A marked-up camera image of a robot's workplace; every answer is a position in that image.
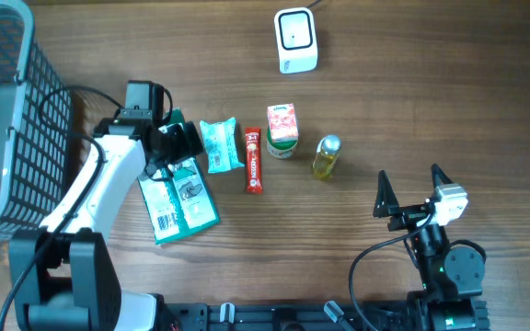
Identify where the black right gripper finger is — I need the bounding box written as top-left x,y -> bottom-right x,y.
373,170 -> 399,218
431,164 -> 453,188

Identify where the teal wet wipes pack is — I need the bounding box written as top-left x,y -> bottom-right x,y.
200,118 -> 245,174

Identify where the green gloves package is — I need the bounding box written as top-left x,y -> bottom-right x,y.
136,107 -> 222,246

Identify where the yellow dish soap bottle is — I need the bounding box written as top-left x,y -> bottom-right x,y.
311,134 -> 341,179

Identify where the red coffee stick sachet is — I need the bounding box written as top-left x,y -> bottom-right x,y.
245,127 -> 263,194

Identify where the red white tissue box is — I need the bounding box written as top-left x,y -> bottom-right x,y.
267,103 -> 299,143

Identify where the green lidded small jar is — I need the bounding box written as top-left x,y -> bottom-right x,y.
267,130 -> 298,159

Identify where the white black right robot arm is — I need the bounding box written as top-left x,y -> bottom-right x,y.
373,164 -> 487,330

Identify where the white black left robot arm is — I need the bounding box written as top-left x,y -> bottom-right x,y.
2,119 -> 203,330

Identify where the white barcode scanner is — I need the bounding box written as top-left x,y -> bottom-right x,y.
273,7 -> 318,74

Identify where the dark grey plastic shopping basket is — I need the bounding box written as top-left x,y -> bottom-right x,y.
0,1 -> 70,241

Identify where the black right camera cable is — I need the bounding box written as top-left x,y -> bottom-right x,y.
348,211 -> 436,331

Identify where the black camera cable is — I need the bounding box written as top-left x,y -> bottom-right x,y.
0,85 -> 174,331
348,211 -> 436,331

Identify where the black left camera cable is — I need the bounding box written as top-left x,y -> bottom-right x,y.
0,85 -> 174,331

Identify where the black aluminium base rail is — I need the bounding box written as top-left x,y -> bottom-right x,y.
157,300 -> 491,331

